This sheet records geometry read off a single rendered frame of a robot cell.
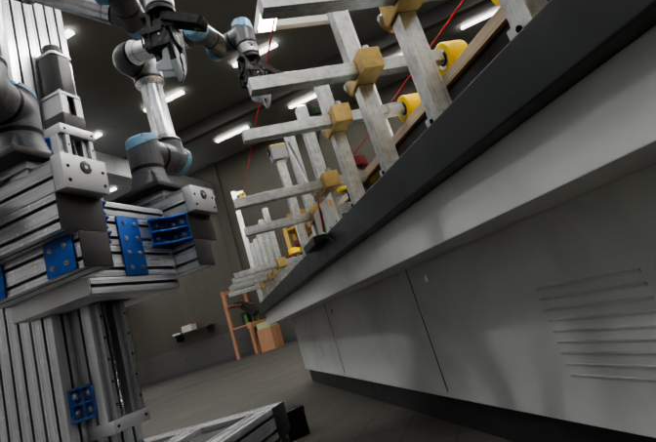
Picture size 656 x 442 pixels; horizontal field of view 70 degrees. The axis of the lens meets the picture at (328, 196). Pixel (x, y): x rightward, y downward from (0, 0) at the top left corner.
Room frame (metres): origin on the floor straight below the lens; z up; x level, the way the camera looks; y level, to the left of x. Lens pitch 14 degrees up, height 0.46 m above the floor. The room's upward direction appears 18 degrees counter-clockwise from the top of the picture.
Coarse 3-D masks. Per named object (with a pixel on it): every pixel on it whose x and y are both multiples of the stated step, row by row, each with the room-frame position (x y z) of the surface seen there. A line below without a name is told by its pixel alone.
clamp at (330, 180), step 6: (324, 174) 1.40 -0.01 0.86; (330, 174) 1.40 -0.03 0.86; (336, 174) 1.41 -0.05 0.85; (324, 180) 1.40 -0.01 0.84; (330, 180) 1.40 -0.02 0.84; (336, 180) 1.41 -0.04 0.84; (324, 186) 1.42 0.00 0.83; (330, 186) 1.40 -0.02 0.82; (336, 186) 1.43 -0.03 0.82; (318, 192) 1.49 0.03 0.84; (324, 192) 1.45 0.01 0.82
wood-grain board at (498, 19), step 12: (492, 24) 0.84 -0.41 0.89; (504, 24) 0.83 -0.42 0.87; (480, 36) 0.88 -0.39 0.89; (492, 36) 0.86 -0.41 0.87; (468, 48) 0.92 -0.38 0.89; (480, 48) 0.89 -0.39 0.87; (456, 60) 0.97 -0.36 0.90; (468, 60) 0.94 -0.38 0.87; (456, 72) 0.99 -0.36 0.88; (420, 108) 1.17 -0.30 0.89; (408, 120) 1.24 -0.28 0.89; (396, 132) 1.32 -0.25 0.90; (408, 132) 1.28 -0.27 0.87; (396, 144) 1.36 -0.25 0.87; (372, 168) 1.56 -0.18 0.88
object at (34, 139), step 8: (0, 128) 1.05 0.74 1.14; (8, 128) 1.06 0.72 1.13; (16, 128) 1.06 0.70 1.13; (24, 128) 1.08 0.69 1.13; (32, 128) 1.09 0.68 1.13; (0, 136) 1.05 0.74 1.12; (8, 136) 1.05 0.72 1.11; (16, 136) 1.06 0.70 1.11; (24, 136) 1.07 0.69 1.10; (32, 136) 1.09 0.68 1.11; (40, 136) 1.11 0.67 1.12; (0, 144) 1.05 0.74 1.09; (8, 144) 1.05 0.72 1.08; (24, 144) 1.06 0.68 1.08; (32, 144) 1.07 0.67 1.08; (40, 144) 1.09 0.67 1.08
